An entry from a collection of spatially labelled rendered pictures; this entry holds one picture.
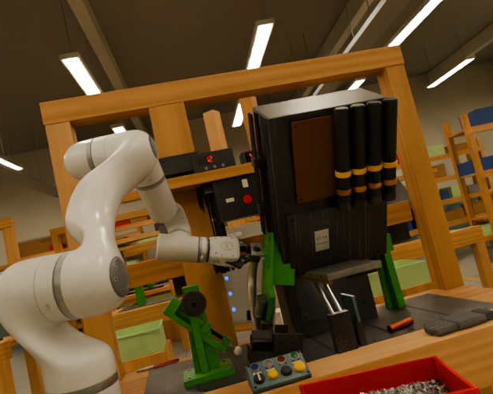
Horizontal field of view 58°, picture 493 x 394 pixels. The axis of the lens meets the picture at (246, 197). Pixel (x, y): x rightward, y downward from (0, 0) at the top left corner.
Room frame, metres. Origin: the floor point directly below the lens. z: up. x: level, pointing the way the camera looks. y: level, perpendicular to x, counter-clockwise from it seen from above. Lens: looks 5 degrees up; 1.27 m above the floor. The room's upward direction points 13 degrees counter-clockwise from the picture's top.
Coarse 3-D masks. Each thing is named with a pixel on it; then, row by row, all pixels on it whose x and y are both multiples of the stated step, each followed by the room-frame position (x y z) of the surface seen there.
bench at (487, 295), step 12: (456, 288) 1.86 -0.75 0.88; (468, 288) 1.81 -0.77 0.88; (480, 288) 1.76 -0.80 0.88; (492, 288) 1.71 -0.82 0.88; (480, 300) 1.58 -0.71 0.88; (492, 300) 1.55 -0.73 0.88; (180, 360) 1.73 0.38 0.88; (132, 372) 1.72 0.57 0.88; (144, 372) 1.68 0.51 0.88; (120, 384) 1.59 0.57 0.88; (132, 384) 1.55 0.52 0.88; (144, 384) 1.52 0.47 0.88
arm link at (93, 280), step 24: (96, 144) 1.02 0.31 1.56; (120, 144) 1.00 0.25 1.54; (144, 144) 1.00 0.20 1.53; (96, 168) 0.95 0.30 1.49; (120, 168) 0.96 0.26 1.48; (144, 168) 1.01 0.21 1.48; (96, 192) 0.90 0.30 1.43; (120, 192) 0.96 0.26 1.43; (72, 216) 0.86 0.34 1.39; (96, 216) 0.85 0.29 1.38; (96, 240) 0.78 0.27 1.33; (72, 264) 0.74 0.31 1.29; (96, 264) 0.74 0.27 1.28; (120, 264) 0.78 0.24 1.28; (72, 288) 0.73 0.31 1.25; (96, 288) 0.73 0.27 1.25; (120, 288) 0.76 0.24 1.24; (72, 312) 0.75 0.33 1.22; (96, 312) 0.76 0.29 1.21
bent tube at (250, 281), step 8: (256, 248) 1.49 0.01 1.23; (256, 264) 1.50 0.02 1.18; (248, 272) 1.53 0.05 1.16; (256, 272) 1.53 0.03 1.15; (248, 280) 1.53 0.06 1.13; (256, 280) 1.53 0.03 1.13; (248, 288) 1.52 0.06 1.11; (256, 288) 1.52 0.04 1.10; (248, 296) 1.51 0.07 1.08; (256, 320) 1.41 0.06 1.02; (256, 328) 1.39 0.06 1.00
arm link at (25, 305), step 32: (0, 288) 0.76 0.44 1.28; (32, 288) 0.74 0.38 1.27; (0, 320) 0.76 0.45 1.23; (32, 320) 0.76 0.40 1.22; (64, 320) 0.77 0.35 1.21; (32, 352) 0.75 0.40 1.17; (64, 352) 0.76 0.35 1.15; (96, 352) 0.78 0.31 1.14; (64, 384) 0.74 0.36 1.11; (96, 384) 0.76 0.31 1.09
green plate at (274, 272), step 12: (264, 240) 1.45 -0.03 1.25; (264, 252) 1.44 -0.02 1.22; (276, 252) 1.38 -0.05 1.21; (264, 264) 1.43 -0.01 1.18; (276, 264) 1.38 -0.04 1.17; (288, 264) 1.38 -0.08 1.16; (264, 276) 1.43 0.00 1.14; (276, 276) 1.38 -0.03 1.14; (288, 276) 1.38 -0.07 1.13; (264, 288) 1.42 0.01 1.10
